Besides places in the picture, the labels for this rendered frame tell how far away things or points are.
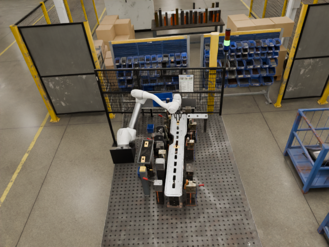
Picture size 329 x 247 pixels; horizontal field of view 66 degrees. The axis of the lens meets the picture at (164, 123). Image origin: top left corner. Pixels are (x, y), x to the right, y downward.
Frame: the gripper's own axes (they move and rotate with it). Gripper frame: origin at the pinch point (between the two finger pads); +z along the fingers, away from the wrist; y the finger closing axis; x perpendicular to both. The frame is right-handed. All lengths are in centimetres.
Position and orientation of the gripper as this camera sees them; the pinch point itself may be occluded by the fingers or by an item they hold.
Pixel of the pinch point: (177, 120)
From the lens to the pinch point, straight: 347.3
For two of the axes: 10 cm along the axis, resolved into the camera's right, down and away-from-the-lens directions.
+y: 9.9, 0.1, -1.1
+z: 0.6, 7.7, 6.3
